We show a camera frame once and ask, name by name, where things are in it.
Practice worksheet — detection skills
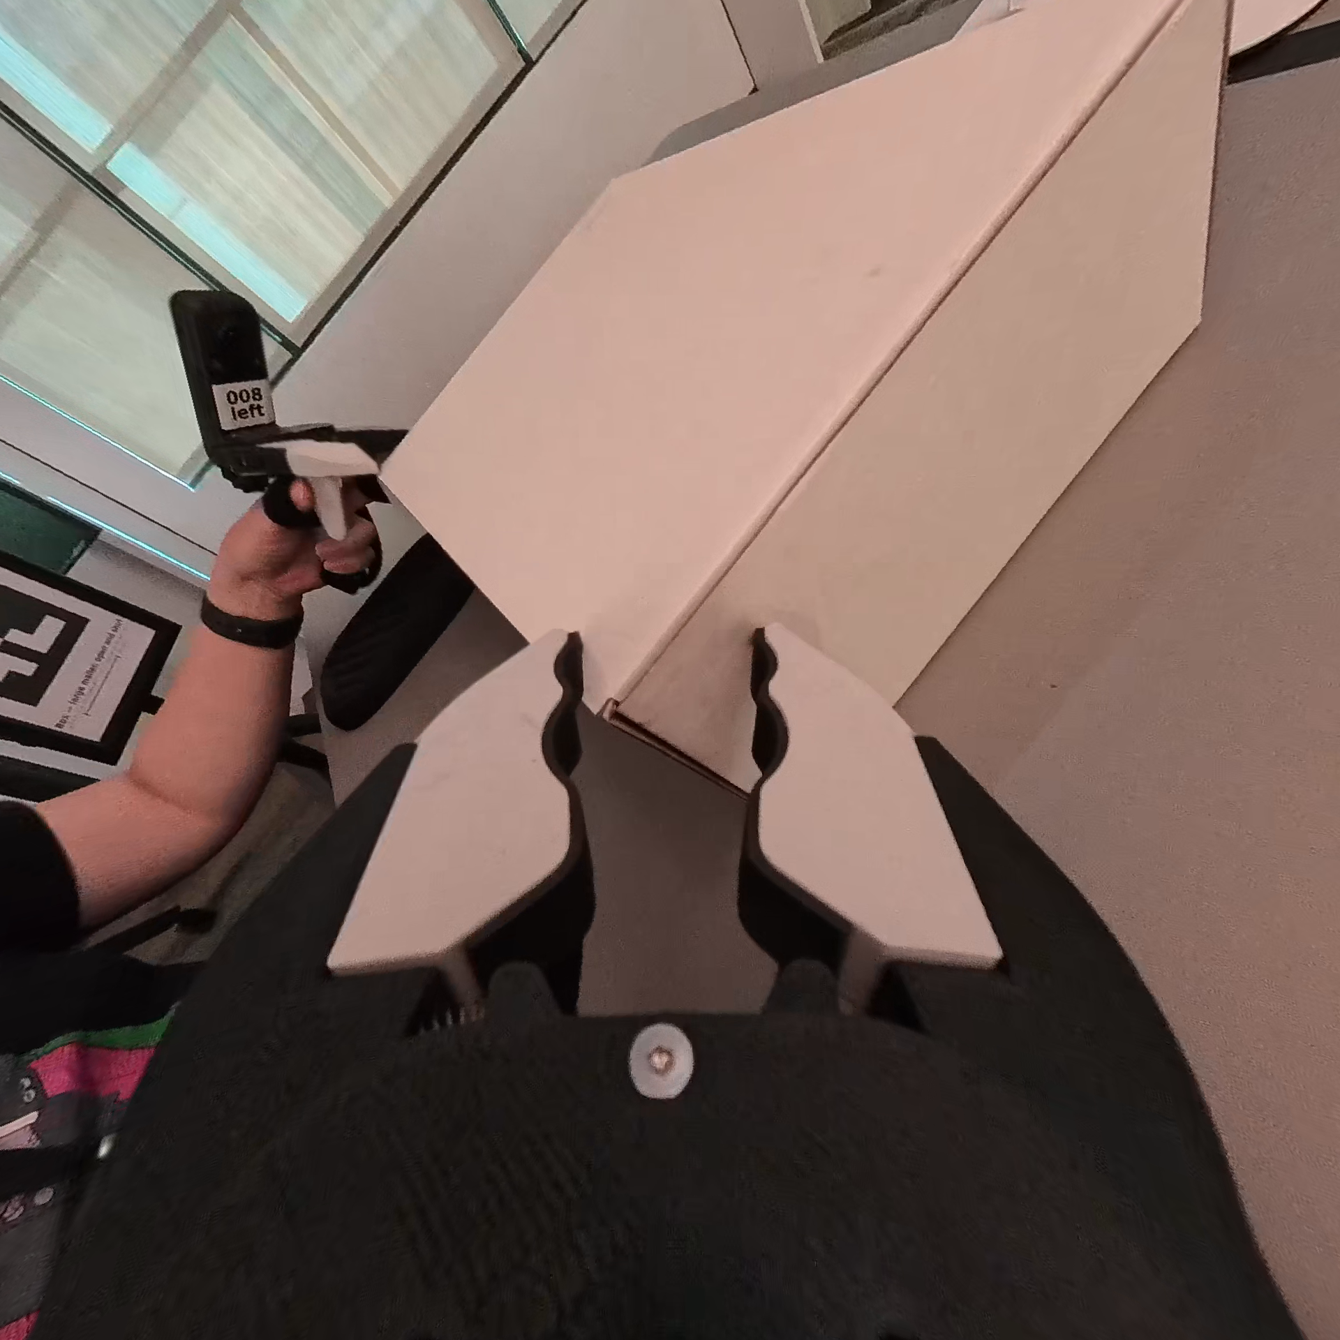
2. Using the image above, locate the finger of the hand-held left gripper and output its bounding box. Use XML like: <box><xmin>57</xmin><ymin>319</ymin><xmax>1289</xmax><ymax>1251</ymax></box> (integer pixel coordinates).
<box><xmin>257</xmin><ymin>423</ymin><xmax>412</xmax><ymax>481</ymax></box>

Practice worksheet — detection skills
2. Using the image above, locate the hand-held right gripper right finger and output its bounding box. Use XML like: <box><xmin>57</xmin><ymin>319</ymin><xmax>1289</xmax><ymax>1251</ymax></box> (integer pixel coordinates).
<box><xmin>737</xmin><ymin>623</ymin><xmax>1005</xmax><ymax>1009</ymax></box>

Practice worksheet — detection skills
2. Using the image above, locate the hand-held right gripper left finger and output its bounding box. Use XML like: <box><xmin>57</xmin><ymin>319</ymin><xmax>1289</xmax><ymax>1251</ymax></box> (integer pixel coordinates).
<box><xmin>327</xmin><ymin>629</ymin><xmax>597</xmax><ymax>1015</ymax></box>

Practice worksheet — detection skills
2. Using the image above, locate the white cardboard box with lid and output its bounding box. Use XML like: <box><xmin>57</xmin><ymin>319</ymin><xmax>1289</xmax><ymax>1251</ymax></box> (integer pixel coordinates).
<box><xmin>376</xmin><ymin>0</ymin><xmax>1233</xmax><ymax>800</ymax></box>

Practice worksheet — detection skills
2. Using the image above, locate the person's left forearm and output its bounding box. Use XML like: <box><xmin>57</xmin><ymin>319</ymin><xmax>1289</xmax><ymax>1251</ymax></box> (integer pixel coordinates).
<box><xmin>37</xmin><ymin>624</ymin><xmax>305</xmax><ymax>934</ymax></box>

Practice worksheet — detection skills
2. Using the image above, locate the person's left hand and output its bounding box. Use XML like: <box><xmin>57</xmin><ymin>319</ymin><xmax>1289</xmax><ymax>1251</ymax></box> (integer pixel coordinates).
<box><xmin>207</xmin><ymin>501</ymin><xmax>384</xmax><ymax>621</ymax></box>

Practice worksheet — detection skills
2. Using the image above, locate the black wristband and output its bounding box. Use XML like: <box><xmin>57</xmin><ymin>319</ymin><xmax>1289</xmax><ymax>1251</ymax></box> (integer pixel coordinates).
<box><xmin>199</xmin><ymin>591</ymin><xmax>306</xmax><ymax>651</ymax></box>

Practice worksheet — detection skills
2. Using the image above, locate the black office chair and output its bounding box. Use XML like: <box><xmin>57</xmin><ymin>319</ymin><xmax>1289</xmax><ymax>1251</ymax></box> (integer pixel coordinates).
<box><xmin>317</xmin><ymin>535</ymin><xmax>479</xmax><ymax>734</ymax></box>

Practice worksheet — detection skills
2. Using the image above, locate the window with blinds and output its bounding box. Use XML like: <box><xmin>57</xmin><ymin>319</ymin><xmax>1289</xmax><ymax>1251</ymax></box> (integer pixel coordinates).
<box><xmin>0</xmin><ymin>0</ymin><xmax>590</xmax><ymax>496</ymax></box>

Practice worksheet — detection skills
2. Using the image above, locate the green board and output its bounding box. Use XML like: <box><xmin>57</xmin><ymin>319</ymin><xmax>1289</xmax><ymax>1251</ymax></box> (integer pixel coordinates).
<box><xmin>0</xmin><ymin>485</ymin><xmax>102</xmax><ymax>575</ymax></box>

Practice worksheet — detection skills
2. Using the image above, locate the black framed poster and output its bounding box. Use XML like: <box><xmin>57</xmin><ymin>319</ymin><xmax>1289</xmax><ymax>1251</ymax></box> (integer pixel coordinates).
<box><xmin>0</xmin><ymin>549</ymin><xmax>185</xmax><ymax>768</ymax></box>

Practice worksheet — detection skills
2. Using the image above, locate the person's colourful printed clothing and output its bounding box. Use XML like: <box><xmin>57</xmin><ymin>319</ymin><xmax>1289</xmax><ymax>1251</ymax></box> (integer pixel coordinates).
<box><xmin>0</xmin><ymin>801</ymin><xmax>185</xmax><ymax>1340</ymax></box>

